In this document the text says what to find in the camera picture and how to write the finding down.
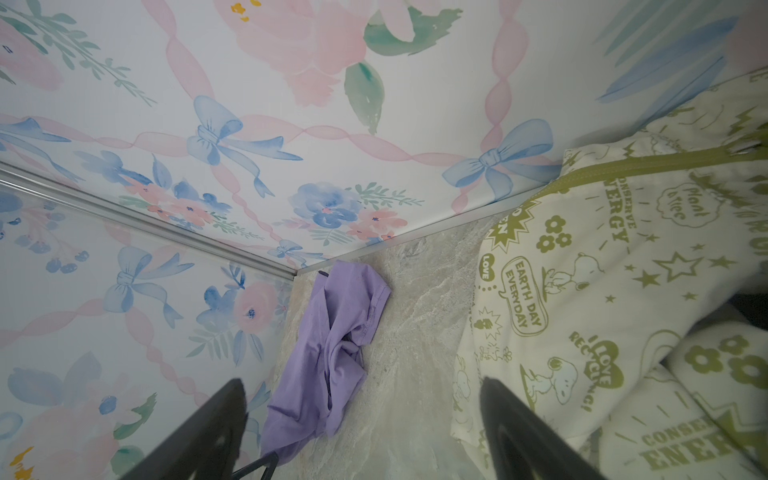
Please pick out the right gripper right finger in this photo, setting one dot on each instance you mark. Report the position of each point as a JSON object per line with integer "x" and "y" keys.
{"x": 521, "y": 445}

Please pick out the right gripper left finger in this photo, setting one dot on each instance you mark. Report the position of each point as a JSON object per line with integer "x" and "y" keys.
{"x": 207, "y": 445}

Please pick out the purple cloth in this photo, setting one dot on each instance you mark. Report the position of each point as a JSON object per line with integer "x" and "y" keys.
{"x": 325, "y": 369}

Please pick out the cream green printed cloth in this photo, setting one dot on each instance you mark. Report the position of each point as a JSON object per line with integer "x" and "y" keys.
{"x": 604, "y": 302}

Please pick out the left corner aluminium post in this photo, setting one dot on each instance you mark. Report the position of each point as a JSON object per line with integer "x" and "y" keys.
{"x": 41, "y": 187}

